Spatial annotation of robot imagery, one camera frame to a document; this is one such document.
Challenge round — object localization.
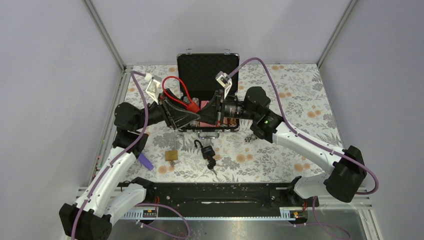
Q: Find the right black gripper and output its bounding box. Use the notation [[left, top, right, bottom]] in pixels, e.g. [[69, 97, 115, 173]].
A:
[[196, 89, 258, 127]]

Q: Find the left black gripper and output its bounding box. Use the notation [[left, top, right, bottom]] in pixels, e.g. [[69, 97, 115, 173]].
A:
[[135, 88, 201, 130]]

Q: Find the red cable lock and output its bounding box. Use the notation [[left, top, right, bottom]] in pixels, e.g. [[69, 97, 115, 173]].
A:
[[161, 76, 200, 113]]

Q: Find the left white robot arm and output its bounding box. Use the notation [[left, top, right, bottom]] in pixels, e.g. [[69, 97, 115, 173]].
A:
[[59, 131, 155, 240]]

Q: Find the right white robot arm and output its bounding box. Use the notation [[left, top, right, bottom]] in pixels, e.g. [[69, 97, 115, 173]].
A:
[[198, 86, 367, 206]]

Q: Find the black padlock with keys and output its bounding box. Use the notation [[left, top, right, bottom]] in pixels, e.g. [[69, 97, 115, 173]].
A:
[[194, 139, 218, 176]]

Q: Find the black poker chip case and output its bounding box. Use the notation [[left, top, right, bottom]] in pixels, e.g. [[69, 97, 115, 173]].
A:
[[176, 53, 240, 138]]

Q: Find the brass padlock long shackle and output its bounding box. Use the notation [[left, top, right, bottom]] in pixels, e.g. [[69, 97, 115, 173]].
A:
[[165, 134, 186, 167]]

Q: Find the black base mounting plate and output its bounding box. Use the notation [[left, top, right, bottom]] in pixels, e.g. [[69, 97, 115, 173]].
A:
[[133, 178, 320, 218]]

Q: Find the floral tablecloth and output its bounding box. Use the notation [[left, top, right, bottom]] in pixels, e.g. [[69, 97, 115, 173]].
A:
[[121, 63, 343, 183]]

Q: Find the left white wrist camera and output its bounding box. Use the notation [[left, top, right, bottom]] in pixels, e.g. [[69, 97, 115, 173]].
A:
[[144, 73, 162, 104]]

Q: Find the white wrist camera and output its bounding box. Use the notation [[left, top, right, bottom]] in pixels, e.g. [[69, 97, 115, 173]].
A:
[[144, 73, 162, 104], [215, 71, 233, 99]]

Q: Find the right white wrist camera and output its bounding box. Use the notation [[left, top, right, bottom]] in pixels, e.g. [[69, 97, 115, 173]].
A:
[[215, 71, 233, 99]]

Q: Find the small brass padlock astronaut keychain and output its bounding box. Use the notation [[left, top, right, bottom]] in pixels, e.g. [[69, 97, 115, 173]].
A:
[[244, 133, 258, 143]]

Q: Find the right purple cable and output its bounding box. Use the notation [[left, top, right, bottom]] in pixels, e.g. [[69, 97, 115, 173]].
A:
[[226, 57, 380, 196]]

